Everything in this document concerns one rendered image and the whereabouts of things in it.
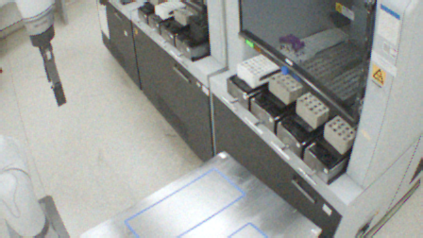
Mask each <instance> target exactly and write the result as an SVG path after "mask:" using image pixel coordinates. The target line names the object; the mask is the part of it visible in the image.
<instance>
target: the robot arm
mask: <svg viewBox="0 0 423 238"><path fill-rule="evenodd" d="M51 1H52V0H0V7H2V6H3V5H5V4H6V3H8V2H16V4H17V7H18V10H20V12H21V14H22V17H23V18H22V19H23V21H24V25H25V29H26V32H27V34H26V35H29V38H30V40H31V41H30V42H31V44H32V46H34V47H39V51H40V54H41V56H42V61H43V66H44V70H45V72H46V76H47V79H48V82H49V83H50V82H52V87H50V88H51V89H53V92H54V96H55V97H56V101H57V104H58V107H61V106H62V105H64V104H65V103H67V101H66V96H65V94H64V91H63V88H62V82H61V81H60V78H59V73H58V69H57V66H56V63H55V56H54V53H53V46H52V44H51V41H52V40H53V39H54V37H55V33H56V32H55V29H54V24H53V23H55V16H54V11H53V5H52V2H51ZM0 213H1V214H2V215H3V216H4V217H5V219H6V220H7V221H8V223H9V224H10V226H11V227H12V228H13V229H14V230H15V231H16V232H17V233H18V236H19V238H59V235H58V233H57V232H56V230H55V228H54V226H53V224H52V222H51V220H50V217H49V215H48V212H47V207H46V206H45V204H44V203H43V204H40V205H39V203H38V199H37V197H36V194H35V192H34V190H33V186H32V181H31V176H30V169H29V164H28V160H27V156H26V153H25V150H24V148H23V146H22V145H21V144H20V143H19V142H18V140H17V139H15V138H11V137H4V136H3V135H0Z"/></svg>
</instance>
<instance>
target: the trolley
mask: <svg viewBox="0 0 423 238"><path fill-rule="evenodd" d="M320 233H321V229H320V228H319V227H318V226H316V225H315V224H314V223H313V222H312V221H310V220H309V219H307V217H305V216H304V215H302V213H301V212H299V211H298V210H297V209H294V207H293V206H292V205H290V204H289V203H288V202H287V201H285V200H284V199H283V198H282V197H280V196H279V195H277V194H276V193H275V192H274V191H273V190H272V189H270V188H269V187H267V185H265V184H264V183H263V182H262V181H261V180H259V179H258V178H257V177H254V175H253V174H252V173H251V172H249V171H248V170H246V169H245V168H244V167H243V166H242V165H241V164H240V163H239V162H237V161H236V160H234V159H233V158H232V157H231V156H230V155H229V154H228V153H227V152H226V151H225V150H224V151H222V152H221V153H219V154H218V155H216V156H215V157H213V158H211V159H210V160H208V161H206V162H203V163H201V164H200V165H198V167H196V169H194V170H192V171H191V172H189V173H186V174H185V175H183V176H182V177H181V178H179V179H176V180H174V181H172V183H170V184H169V185H168V184H167V185H166V186H164V187H163V188H162V189H159V190H158V191H157V192H156V193H153V194H152V195H149V196H148V197H146V198H143V200H141V201H139V202H137V203H136V204H134V205H132V206H130V207H128V208H126V209H125V210H123V211H122V212H119V213H117V214H116V215H114V216H113V217H111V218H110V219H108V220H106V221H104V222H102V223H100V224H99V225H97V226H95V227H93V228H92V229H89V230H87V231H86V232H84V233H82V234H80V235H78V236H77V237H76V238H317V237H318V234H320Z"/></svg>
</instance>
